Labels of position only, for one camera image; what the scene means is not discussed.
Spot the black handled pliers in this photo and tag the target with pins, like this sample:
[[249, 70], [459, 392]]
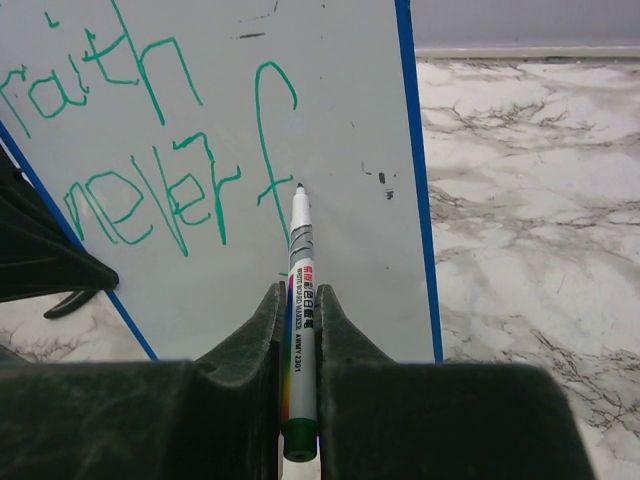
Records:
[[70, 304]]

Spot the blue framed whiteboard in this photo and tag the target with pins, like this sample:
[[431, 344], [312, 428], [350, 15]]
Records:
[[168, 137]]

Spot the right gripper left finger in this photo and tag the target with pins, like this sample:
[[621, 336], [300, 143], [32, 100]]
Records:
[[216, 417]]

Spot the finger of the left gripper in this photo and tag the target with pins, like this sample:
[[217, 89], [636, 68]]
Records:
[[37, 257]]

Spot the green whiteboard marker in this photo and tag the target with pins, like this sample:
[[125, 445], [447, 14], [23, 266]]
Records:
[[299, 423]]

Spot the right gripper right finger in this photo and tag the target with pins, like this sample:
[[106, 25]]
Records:
[[380, 419]]

